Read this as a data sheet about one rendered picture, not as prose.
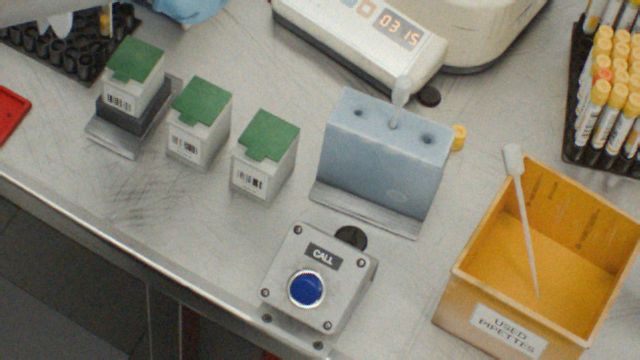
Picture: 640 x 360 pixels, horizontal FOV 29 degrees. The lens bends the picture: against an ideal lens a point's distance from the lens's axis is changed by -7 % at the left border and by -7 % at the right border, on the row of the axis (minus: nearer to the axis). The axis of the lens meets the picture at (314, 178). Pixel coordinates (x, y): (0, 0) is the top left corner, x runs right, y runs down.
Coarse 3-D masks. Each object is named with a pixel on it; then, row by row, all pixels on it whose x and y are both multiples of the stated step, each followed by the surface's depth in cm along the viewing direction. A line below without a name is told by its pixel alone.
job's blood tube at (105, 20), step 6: (102, 6) 115; (108, 6) 115; (102, 12) 116; (108, 12) 116; (102, 18) 116; (108, 18) 117; (102, 24) 117; (108, 24) 117; (102, 30) 118; (108, 30) 118; (102, 36) 119; (108, 36) 119
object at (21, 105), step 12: (0, 84) 118; (0, 96) 118; (12, 96) 117; (0, 108) 117; (12, 108) 117; (24, 108) 117; (0, 120) 116; (12, 120) 116; (0, 132) 116; (0, 144) 115
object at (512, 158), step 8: (512, 144) 106; (504, 152) 106; (512, 152) 105; (520, 152) 106; (504, 160) 106; (512, 160) 106; (520, 160) 106; (512, 168) 106; (520, 168) 106; (512, 176) 106
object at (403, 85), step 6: (402, 78) 103; (408, 78) 103; (396, 84) 103; (402, 84) 103; (408, 84) 103; (396, 90) 103; (402, 90) 103; (408, 90) 103; (396, 96) 104; (402, 96) 103; (408, 96) 104; (396, 102) 104; (402, 102) 104
